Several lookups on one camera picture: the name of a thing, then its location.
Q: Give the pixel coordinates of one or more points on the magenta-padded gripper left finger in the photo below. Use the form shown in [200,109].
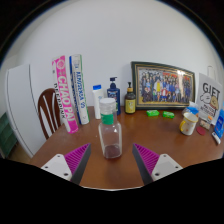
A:
[77,159]

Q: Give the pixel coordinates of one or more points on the blue detergent bottle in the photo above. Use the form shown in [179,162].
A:
[220,125]

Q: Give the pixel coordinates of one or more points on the clear bottle with green label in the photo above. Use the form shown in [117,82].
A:
[110,136]

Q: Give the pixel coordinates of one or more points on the white shuttlecock tube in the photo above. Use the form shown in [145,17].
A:
[80,93]

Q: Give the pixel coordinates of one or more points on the white remote control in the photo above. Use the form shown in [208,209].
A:
[216,138]

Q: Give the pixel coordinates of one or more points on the white panel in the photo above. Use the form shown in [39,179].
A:
[21,110]

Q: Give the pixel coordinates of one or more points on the blue tissue pack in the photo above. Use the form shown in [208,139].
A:
[192,108]

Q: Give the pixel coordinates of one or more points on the pink shuttlecock tube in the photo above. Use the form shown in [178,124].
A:
[65,96]

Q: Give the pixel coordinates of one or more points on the framed group photo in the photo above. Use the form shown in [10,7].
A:
[165,86]

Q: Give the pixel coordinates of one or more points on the white bottle with blue cap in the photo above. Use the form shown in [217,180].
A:
[97,103]

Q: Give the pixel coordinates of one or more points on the blue pump bottle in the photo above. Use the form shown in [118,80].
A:
[114,95]

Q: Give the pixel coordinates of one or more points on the white mug with yellow rim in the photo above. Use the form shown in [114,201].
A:
[189,125]

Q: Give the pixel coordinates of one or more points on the brown wooden chair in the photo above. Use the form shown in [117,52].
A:
[42,106]

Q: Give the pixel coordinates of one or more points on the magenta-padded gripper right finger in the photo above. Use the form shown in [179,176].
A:
[146,159]

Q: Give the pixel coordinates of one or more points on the round red coaster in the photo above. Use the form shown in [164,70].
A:
[201,130]

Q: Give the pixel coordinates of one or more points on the white gift bag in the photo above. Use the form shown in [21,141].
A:
[209,95]

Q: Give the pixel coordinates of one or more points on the small green packet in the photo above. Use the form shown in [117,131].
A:
[168,114]
[152,113]

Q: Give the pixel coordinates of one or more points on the dark pump bottle, yellow label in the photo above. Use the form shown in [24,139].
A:
[130,104]

